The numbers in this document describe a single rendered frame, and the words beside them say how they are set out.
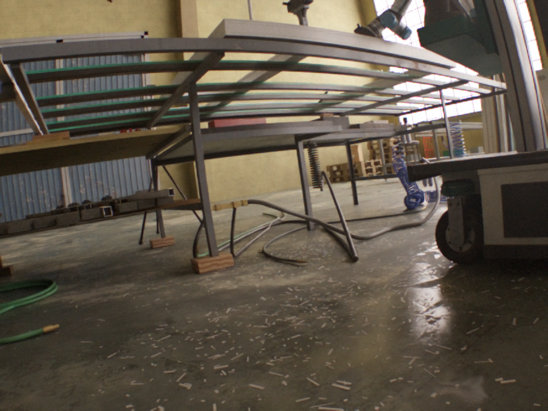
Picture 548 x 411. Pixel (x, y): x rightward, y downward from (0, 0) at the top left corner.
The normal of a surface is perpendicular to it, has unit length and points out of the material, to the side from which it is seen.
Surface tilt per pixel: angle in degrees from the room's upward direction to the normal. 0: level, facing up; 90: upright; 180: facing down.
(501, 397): 0
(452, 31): 90
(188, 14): 90
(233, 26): 90
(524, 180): 90
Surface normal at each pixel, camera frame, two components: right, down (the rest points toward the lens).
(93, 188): 0.53, -0.03
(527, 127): -0.74, 0.14
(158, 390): -0.14, -0.99
